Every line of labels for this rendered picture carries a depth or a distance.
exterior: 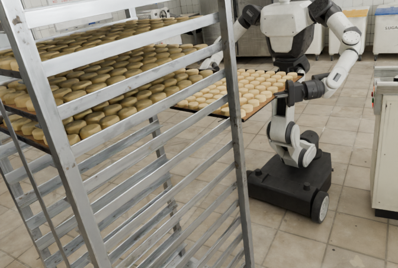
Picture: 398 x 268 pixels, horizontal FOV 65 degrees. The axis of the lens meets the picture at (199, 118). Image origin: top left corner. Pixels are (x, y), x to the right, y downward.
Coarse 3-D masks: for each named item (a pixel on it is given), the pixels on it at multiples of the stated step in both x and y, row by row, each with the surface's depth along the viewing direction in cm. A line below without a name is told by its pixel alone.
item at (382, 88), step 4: (376, 80) 168; (376, 84) 166; (380, 84) 165; (384, 84) 165; (388, 84) 164; (392, 84) 163; (396, 84) 162; (376, 88) 169; (380, 88) 166; (384, 88) 166; (388, 88) 165; (392, 88) 164; (396, 88) 163; (376, 92) 168; (380, 92) 167; (384, 92) 166; (388, 92) 166; (392, 92) 165; (396, 92) 164
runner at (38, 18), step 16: (96, 0) 65; (112, 0) 68; (128, 0) 71; (144, 0) 74; (160, 0) 78; (32, 16) 56; (48, 16) 58; (64, 16) 60; (80, 16) 63; (0, 32) 54
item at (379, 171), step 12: (384, 96) 166; (396, 96) 164; (384, 108) 169; (396, 108) 166; (384, 120) 171; (396, 120) 169; (384, 132) 174; (396, 132) 171; (384, 144) 177; (396, 144) 174; (372, 156) 210; (384, 156) 179; (396, 156) 177; (372, 168) 204; (384, 168) 182; (396, 168) 180; (372, 180) 199; (384, 180) 185; (396, 180) 182; (372, 192) 194; (384, 192) 188; (396, 192) 185; (372, 204) 195; (384, 204) 192; (396, 204) 188; (384, 216) 198; (396, 216) 195
